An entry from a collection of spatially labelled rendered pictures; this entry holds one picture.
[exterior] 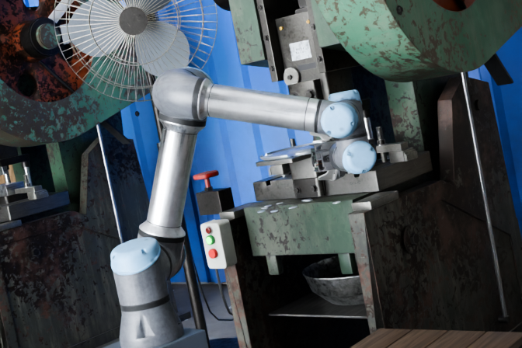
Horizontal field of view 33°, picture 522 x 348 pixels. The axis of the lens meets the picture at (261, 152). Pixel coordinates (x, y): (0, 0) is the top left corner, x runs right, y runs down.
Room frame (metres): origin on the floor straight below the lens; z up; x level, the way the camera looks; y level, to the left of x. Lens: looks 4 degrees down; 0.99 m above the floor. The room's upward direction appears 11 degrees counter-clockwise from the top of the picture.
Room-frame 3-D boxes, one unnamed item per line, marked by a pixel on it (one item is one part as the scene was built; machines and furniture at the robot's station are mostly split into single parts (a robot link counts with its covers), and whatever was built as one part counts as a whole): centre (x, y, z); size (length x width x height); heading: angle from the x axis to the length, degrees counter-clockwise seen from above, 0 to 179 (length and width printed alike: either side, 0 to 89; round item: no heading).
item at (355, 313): (2.66, -0.23, 0.31); 0.43 x 0.42 x 0.01; 49
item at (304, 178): (2.52, -0.11, 0.72); 0.25 x 0.14 x 0.14; 139
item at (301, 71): (2.62, -0.20, 1.04); 0.17 x 0.15 x 0.30; 139
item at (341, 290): (2.66, -0.22, 0.36); 0.34 x 0.34 x 0.10
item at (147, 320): (2.07, 0.33, 0.50); 0.15 x 0.15 x 0.10
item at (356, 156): (2.08, -0.21, 0.78); 0.11 x 0.08 x 0.09; 11
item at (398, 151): (2.55, -0.35, 0.76); 0.17 x 0.06 x 0.10; 49
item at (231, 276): (2.94, -0.11, 0.45); 0.92 x 0.12 x 0.90; 139
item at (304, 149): (2.56, -0.14, 0.78); 0.29 x 0.29 x 0.01
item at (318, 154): (2.24, -0.18, 0.78); 0.12 x 0.09 x 0.08; 11
